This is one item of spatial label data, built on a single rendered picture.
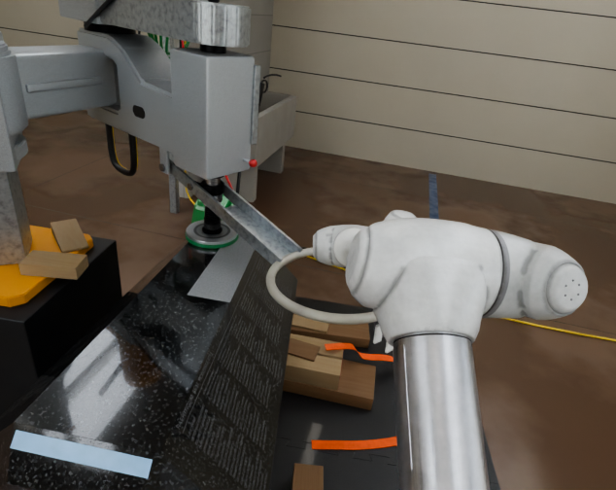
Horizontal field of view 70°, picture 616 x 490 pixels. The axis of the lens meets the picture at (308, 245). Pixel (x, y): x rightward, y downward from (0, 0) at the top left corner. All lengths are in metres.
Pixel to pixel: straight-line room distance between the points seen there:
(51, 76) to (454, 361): 1.70
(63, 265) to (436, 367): 1.48
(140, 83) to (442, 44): 4.49
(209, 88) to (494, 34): 4.72
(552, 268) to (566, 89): 5.56
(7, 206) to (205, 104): 0.79
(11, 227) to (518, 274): 1.67
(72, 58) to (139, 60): 0.24
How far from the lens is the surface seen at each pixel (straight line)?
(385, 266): 0.57
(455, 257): 0.60
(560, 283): 0.65
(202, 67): 1.56
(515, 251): 0.65
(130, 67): 1.94
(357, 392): 2.31
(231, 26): 1.57
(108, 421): 1.19
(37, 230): 2.20
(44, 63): 1.91
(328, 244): 1.13
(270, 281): 1.43
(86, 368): 1.33
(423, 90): 5.94
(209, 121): 1.58
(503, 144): 6.15
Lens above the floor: 1.74
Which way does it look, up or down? 28 degrees down
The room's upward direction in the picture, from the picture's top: 7 degrees clockwise
